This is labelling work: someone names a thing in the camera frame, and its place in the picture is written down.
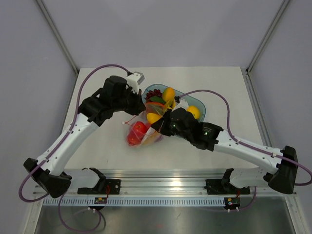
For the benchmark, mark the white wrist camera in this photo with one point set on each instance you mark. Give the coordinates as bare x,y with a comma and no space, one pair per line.
181,104
134,80

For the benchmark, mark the aluminium mounting rail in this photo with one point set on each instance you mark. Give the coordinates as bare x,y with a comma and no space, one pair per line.
158,182

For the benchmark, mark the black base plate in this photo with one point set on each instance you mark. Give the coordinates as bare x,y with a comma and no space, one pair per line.
112,186
221,187

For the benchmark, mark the right small circuit board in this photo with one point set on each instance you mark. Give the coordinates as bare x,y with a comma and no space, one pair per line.
232,202

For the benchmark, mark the clear orange zip top bag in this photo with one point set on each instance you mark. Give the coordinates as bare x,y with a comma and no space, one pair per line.
151,107

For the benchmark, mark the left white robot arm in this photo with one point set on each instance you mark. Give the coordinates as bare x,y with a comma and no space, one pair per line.
48,169

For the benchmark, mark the yellow lemon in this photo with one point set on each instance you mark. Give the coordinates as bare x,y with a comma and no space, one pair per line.
194,111

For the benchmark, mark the green leaf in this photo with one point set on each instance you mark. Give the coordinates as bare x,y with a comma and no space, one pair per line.
157,99

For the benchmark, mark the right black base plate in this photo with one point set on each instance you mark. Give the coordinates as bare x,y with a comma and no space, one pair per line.
221,187

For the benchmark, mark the orange red tomato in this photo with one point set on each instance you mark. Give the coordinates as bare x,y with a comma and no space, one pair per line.
133,139

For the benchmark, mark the yellow ginger root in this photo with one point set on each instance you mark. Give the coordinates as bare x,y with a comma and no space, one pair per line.
151,139

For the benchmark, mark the yellow green mango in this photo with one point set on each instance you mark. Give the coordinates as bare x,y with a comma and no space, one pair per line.
168,94

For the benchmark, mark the teal plastic food tray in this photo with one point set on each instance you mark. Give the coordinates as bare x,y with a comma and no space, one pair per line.
189,99

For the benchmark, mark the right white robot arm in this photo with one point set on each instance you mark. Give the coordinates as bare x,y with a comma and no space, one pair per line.
276,168

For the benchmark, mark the right aluminium frame post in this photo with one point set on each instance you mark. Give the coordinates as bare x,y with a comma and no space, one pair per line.
268,34

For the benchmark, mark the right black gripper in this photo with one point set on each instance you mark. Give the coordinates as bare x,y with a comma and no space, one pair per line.
161,125

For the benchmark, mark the purple grape bunch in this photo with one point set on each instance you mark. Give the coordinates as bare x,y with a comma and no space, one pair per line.
153,93

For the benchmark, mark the red apple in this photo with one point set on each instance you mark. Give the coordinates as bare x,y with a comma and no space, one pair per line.
139,127

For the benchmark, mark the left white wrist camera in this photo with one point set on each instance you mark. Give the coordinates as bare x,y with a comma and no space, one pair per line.
134,80

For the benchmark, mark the orange yellow pepper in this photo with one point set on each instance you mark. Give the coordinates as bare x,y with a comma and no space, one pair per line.
153,118

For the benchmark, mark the left small circuit board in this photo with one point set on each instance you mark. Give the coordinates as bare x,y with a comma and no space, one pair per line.
100,200

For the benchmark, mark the small circuit board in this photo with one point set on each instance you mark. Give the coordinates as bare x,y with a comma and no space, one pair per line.
100,200
232,202

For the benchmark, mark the yellow banana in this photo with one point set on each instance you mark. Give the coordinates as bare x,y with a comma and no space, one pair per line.
170,104

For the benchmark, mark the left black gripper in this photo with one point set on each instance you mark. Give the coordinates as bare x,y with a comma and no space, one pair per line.
139,106

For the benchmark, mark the aluminium frame post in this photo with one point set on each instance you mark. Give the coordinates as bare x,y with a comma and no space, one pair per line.
268,34
56,34

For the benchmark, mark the white slotted cable duct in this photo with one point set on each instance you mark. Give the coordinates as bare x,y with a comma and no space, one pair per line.
139,201

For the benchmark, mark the left aluminium frame post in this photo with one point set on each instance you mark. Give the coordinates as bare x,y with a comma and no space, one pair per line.
56,34

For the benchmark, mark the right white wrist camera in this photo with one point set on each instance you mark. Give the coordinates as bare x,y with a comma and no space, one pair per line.
181,104

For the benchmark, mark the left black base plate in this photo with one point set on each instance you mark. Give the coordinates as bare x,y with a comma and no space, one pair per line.
112,186

